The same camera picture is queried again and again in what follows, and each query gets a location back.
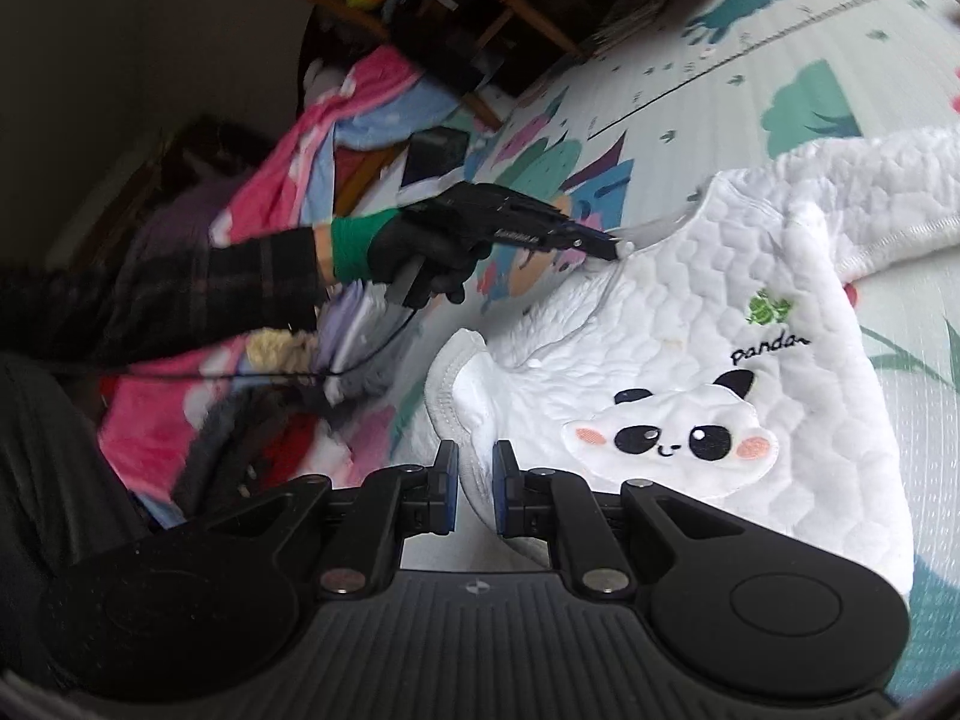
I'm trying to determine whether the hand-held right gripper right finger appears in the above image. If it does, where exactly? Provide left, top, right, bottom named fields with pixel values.
left=491, top=441, right=752, bottom=595

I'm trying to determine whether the person's left hand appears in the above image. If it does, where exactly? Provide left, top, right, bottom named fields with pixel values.
left=367, top=208, right=482, bottom=305

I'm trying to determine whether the white panda sweater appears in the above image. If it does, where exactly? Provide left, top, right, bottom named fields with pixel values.
left=424, top=124, right=960, bottom=601

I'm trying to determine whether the purple cloth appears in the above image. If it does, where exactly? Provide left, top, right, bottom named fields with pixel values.
left=124, top=118, right=280, bottom=260

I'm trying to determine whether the stack of books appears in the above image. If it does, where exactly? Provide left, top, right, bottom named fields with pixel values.
left=577, top=0, right=685, bottom=62

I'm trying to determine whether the person's leg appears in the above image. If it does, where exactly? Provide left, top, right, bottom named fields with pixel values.
left=0, top=351, right=155, bottom=691

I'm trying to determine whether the black box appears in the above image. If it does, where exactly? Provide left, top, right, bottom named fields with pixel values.
left=400, top=129, right=473, bottom=193

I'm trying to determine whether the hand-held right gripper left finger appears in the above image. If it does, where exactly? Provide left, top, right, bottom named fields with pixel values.
left=199, top=439, right=461, bottom=601

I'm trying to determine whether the person's left forearm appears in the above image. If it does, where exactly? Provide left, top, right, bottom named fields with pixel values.
left=0, top=210, right=400, bottom=372

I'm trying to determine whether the black cable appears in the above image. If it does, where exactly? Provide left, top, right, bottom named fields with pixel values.
left=45, top=303, right=421, bottom=385

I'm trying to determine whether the printed play mat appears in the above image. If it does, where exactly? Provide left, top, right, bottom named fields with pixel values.
left=300, top=0, right=960, bottom=706

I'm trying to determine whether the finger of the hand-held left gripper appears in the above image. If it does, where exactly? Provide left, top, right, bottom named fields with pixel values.
left=556, top=214, right=625, bottom=262

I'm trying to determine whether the wooden chair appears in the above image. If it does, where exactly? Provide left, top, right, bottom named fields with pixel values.
left=261, top=0, right=587, bottom=130

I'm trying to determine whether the pile of colourful clothes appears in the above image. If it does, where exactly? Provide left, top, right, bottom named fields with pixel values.
left=97, top=45, right=470, bottom=526

